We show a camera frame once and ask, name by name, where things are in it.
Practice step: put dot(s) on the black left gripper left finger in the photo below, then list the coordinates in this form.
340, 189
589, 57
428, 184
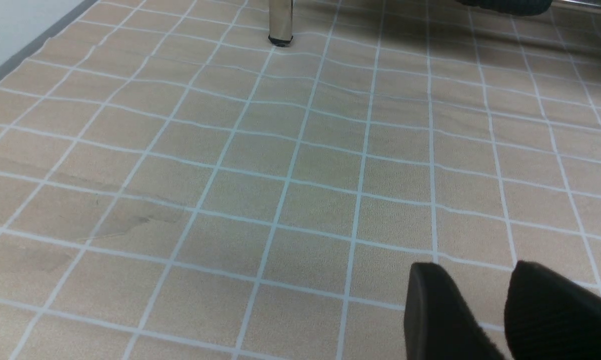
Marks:
438, 323

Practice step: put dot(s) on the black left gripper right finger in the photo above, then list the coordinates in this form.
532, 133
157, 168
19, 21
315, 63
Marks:
549, 317

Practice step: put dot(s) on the black knit sneaker left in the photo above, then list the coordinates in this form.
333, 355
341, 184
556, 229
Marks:
519, 8

